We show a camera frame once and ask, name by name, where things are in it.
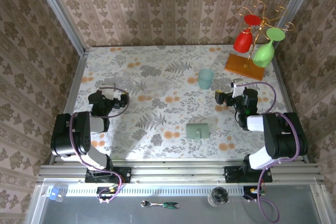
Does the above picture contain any floral tablecloth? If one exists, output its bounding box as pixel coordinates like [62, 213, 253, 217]
[60, 45, 302, 161]

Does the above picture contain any gold wire rack wooden base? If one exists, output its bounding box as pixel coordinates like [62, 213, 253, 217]
[224, 0, 296, 81]

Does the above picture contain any blue plug connector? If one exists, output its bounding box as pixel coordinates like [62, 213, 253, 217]
[48, 187, 66, 203]

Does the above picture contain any white slotted cable duct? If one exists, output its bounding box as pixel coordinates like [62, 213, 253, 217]
[65, 185, 246, 197]

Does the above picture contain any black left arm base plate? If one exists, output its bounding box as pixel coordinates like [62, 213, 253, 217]
[85, 166, 132, 183]

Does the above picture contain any green plastic wine glass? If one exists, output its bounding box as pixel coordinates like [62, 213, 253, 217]
[252, 27, 286, 68]

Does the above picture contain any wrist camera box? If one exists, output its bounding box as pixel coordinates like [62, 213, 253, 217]
[100, 83, 117, 101]
[230, 79, 245, 99]

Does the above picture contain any aluminium frame cross rail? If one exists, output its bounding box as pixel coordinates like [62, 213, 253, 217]
[36, 163, 325, 184]

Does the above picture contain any red plastic wine glass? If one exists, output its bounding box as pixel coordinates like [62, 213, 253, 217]
[233, 14, 263, 54]

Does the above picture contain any teal plastic cup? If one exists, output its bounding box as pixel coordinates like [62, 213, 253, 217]
[198, 68, 215, 90]

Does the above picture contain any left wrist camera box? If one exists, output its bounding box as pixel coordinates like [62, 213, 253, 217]
[100, 83, 117, 101]

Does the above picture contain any aluminium side rail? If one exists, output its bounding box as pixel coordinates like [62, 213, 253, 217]
[49, 48, 91, 166]
[271, 57, 310, 164]

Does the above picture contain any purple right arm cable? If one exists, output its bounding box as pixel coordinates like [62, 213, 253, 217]
[243, 81, 301, 223]

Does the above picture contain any grey metal shelf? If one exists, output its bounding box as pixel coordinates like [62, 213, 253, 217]
[25, 182, 326, 224]

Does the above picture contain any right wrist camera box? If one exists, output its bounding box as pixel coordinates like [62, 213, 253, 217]
[230, 79, 245, 99]

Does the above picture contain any clear glass jar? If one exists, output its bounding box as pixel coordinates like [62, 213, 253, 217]
[207, 186, 229, 208]

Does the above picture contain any black wired connector block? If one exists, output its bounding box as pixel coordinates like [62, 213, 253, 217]
[96, 186, 119, 204]
[243, 186, 265, 201]

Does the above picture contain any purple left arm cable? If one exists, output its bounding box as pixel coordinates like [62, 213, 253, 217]
[68, 83, 131, 204]

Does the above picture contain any ratchet wrench green handle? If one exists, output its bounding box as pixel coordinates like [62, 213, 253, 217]
[140, 199, 180, 209]

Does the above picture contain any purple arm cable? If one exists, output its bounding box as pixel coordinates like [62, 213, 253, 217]
[68, 83, 131, 204]
[243, 81, 301, 223]

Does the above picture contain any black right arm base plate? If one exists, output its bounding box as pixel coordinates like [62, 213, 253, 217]
[224, 165, 273, 183]

